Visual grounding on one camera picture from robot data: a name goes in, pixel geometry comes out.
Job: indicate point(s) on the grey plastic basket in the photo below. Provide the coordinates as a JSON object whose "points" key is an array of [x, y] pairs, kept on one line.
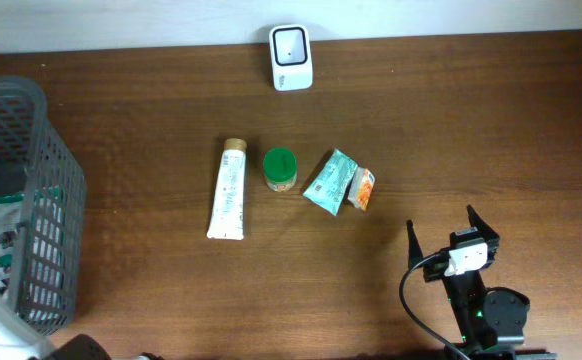
{"points": [[35, 161]]}

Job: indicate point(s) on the teal wipes packet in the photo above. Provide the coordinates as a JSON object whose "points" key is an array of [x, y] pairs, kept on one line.
{"points": [[329, 187]]}

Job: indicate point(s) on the green lid jar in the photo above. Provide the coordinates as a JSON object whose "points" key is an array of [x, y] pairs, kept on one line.
{"points": [[280, 169]]}

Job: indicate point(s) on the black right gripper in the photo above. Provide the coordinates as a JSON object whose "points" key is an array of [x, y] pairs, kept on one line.
{"points": [[491, 238]]}

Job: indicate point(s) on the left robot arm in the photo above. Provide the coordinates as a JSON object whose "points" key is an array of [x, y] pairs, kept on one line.
{"points": [[18, 340]]}

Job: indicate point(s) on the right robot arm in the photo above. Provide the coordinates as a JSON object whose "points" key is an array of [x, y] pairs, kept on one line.
{"points": [[491, 320]]}

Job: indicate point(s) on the green white package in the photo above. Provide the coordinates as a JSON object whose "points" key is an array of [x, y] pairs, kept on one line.
{"points": [[11, 207]]}

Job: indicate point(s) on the white tube tan cap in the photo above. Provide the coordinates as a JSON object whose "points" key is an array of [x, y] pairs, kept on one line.
{"points": [[227, 218]]}

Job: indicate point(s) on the orange small packet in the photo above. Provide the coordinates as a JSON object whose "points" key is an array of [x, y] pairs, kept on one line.
{"points": [[361, 187]]}

